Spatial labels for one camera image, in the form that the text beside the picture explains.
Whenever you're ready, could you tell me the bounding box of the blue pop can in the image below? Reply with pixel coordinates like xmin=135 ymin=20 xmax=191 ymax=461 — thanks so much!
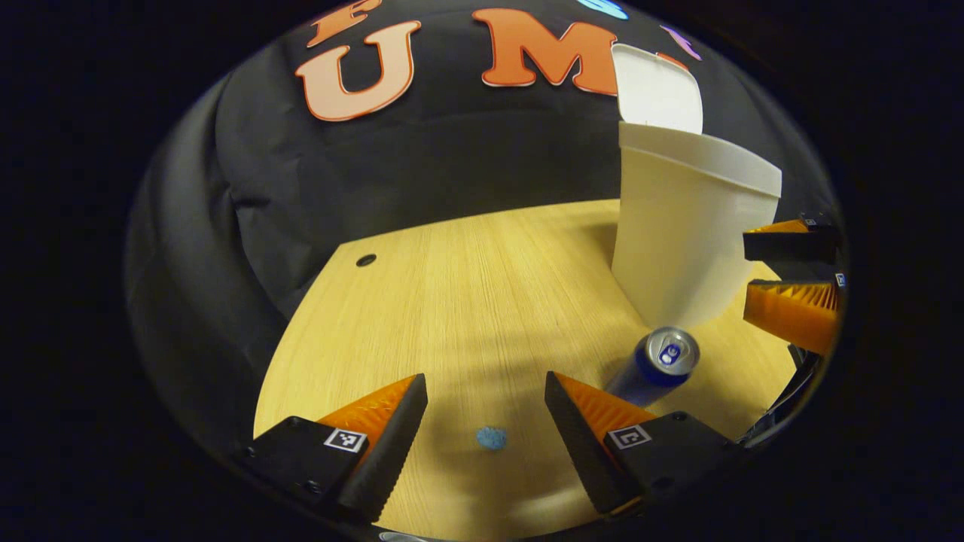
xmin=604 ymin=325 xmax=701 ymax=409

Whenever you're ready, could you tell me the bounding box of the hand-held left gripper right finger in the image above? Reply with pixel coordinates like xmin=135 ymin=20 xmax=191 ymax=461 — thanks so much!
xmin=544 ymin=370 xmax=743 ymax=519

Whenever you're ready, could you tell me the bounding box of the black backdrop cloth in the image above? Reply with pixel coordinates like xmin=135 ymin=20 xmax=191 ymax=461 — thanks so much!
xmin=128 ymin=0 xmax=840 ymax=452

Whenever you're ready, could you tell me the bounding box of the white desktop garbage bin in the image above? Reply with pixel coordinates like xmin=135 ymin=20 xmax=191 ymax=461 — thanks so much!
xmin=610 ymin=43 xmax=782 ymax=330

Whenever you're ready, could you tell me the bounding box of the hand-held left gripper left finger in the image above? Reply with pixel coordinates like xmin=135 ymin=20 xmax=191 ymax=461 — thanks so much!
xmin=237 ymin=373 xmax=429 ymax=526

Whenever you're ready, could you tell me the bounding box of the wooden desktop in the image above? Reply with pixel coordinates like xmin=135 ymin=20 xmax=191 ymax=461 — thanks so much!
xmin=252 ymin=198 xmax=799 ymax=542

